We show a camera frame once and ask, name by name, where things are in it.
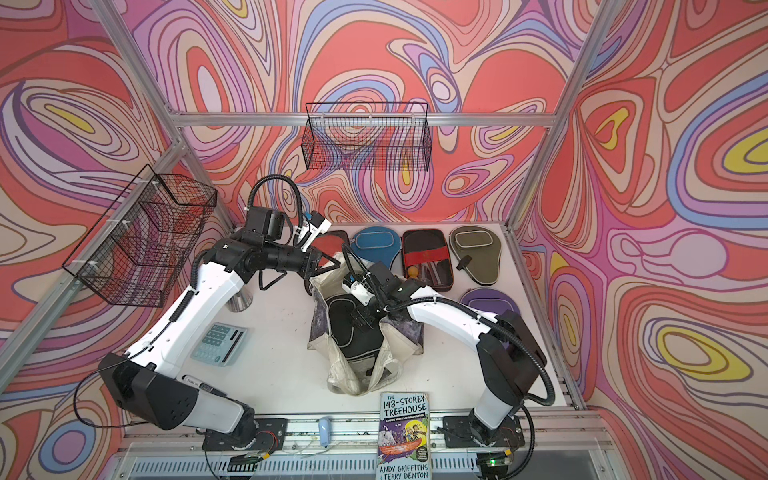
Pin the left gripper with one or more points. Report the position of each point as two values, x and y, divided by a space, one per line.
310 269

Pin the blue paddle case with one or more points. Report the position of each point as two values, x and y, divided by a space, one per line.
376 244

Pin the black red paddle case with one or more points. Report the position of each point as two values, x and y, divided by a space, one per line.
428 250

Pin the white canvas tote bag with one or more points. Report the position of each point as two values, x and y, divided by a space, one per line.
403 337

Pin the green paddle case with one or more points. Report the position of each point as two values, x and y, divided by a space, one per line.
478 251

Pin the purple paddle case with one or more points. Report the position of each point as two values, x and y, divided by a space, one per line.
489 300

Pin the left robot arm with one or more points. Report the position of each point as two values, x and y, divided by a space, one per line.
145 380

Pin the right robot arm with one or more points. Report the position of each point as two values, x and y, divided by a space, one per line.
512 363

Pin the cup of pencils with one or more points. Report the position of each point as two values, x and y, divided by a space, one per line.
240 301

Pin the grey calculator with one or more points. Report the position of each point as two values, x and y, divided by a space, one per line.
220 345

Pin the small blue white device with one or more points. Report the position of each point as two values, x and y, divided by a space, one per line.
325 431

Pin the treehouse paperback book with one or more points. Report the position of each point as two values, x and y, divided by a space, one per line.
404 437

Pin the black marker pen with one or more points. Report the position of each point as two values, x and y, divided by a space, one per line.
200 385

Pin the right base connector box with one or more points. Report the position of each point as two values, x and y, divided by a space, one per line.
492 466

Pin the green circuit board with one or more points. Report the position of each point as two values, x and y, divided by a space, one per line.
243 464

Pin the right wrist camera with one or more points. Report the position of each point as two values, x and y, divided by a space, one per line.
357 289

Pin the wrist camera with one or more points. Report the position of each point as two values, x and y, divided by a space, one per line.
313 225
357 289

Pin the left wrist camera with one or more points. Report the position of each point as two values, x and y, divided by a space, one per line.
313 225

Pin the back wire basket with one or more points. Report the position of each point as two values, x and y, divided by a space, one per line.
367 135

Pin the wire basket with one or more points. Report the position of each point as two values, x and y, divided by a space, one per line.
146 245
367 135

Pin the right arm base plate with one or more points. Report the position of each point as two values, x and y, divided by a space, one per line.
469 432

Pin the left wire basket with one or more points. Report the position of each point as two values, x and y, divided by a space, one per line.
146 245

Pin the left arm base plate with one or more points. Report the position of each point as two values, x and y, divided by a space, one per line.
267 435

